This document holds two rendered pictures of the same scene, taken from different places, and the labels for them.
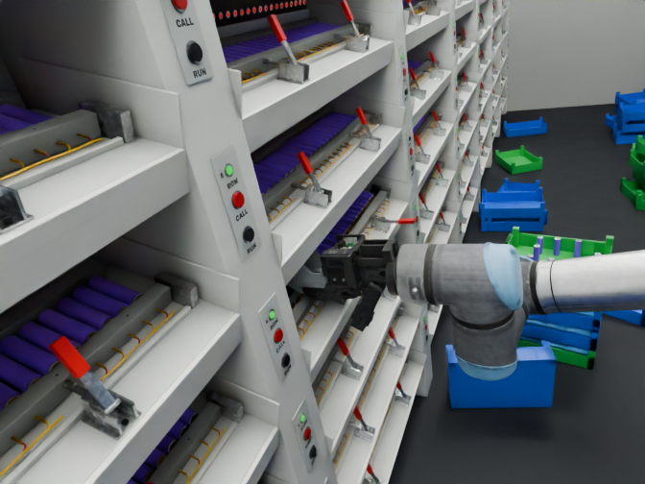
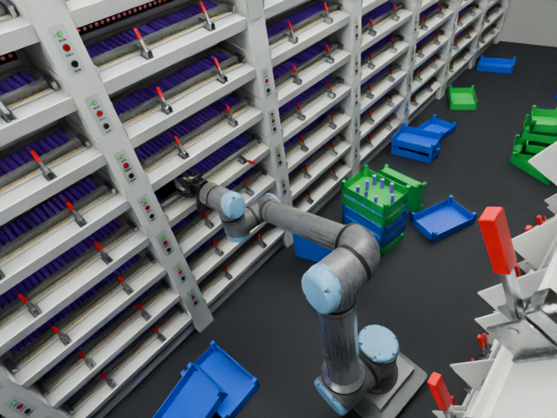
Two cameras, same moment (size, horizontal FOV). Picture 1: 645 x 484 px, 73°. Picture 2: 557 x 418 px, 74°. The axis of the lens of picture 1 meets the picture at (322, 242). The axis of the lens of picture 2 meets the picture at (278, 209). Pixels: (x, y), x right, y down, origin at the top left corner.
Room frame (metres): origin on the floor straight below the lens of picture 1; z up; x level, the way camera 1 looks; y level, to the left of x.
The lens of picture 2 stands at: (-0.42, -0.71, 1.68)
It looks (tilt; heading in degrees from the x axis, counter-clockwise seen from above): 42 degrees down; 19
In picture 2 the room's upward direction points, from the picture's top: 10 degrees counter-clockwise
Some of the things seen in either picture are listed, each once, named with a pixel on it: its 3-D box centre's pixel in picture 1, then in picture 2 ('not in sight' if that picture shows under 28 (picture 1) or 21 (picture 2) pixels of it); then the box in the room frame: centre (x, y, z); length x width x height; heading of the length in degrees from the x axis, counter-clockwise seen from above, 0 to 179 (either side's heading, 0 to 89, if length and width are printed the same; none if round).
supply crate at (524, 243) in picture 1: (555, 255); (375, 188); (1.16, -0.74, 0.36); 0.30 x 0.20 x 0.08; 51
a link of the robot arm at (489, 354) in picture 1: (486, 332); (237, 223); (0.51, -0.22, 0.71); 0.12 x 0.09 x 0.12; 140
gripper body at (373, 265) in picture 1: (364, 268); (197, 187); (0.59, -0.06, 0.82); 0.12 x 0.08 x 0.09; 61
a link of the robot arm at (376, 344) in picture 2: not in sight; (375, 352); (0.27, -0.75, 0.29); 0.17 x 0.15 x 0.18; 140
